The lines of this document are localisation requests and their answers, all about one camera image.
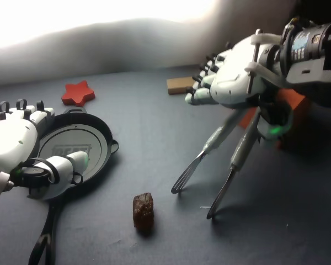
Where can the red star block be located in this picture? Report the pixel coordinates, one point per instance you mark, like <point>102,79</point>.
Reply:
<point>77,94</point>

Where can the small brown rock-like block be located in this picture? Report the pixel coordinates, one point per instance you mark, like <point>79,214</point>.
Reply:
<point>143,211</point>

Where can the white sheet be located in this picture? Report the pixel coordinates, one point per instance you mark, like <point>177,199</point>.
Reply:
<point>99,41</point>

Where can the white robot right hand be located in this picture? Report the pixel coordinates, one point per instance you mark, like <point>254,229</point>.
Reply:
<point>231,80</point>

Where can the wooden rectangular block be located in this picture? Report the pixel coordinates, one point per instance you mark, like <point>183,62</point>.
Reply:
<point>179,85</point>

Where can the black toy frying pan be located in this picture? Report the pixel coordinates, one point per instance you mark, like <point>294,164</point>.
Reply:
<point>99,138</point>

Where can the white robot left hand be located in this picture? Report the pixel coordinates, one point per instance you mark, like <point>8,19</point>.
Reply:
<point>13,143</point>

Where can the large orange foam block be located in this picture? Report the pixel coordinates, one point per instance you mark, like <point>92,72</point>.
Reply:
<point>298,107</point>

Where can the grey table cloth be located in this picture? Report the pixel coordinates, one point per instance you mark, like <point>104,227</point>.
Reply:
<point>154,124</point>

